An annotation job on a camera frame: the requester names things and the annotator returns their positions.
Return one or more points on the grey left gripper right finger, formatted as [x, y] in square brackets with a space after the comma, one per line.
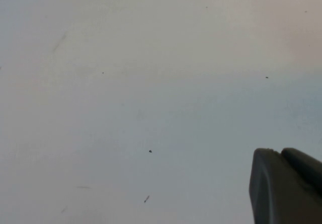
[304, 162]

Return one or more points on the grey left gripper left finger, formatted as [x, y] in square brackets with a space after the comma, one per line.
[281, 191]

